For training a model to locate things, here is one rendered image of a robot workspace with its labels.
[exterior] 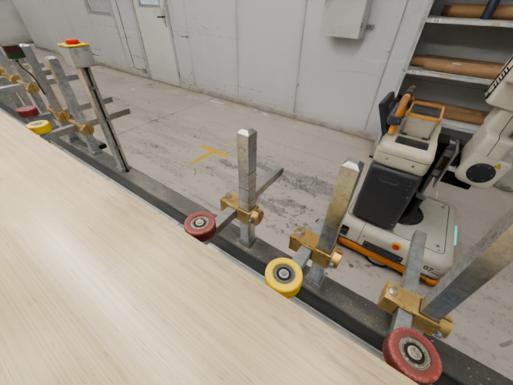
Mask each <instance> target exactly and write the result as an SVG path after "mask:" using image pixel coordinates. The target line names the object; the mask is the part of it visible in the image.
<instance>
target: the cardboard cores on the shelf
mask: <svg viewBox="0 0 513 385"><path fill-rule="evenodd" d="M486 6H487V5H481V4H454V3H453V4H452V5H445V6H444V8H443V10H442V12H441V14H440V16H447V17H453V18H481V16H482V13H483V12H484V10H485V8H486ZM491 19H499V20H513V5H498V6H497V8H496V10H495V12H494V14H493V16H492V18H491ZM504 65H505V63H495V62H488V61H481V60H468V59H462V58H455V57H442V56H435V55H429V54H426V55H420V54H416V55H415V56H414V57H413V59H412V61H411V66H419V67H423V70H431V71H437V72H442V73H452V74H457V75H463V76H473V77H479V78H484V79H495V78H496V77H497V75H498V74H499V73H500V72H501V69H502V67H503V66H504ZM414 101H419V102H426V103H431V104H435V105H442V106H444V107H445V109H444V114H443V118H448V119H452V120H456V121H463V122H467V123H471V124H475V125H482V124H483V123H484V119H485V118H486V116H487V115H488V114H489V113H490V112H485V111H480V110H476V109H472V108H465V107H461V106H457V105H449V104H445V103H441V102H434V101H430V100H426V99H418V98H415V99H414Z"/></svg>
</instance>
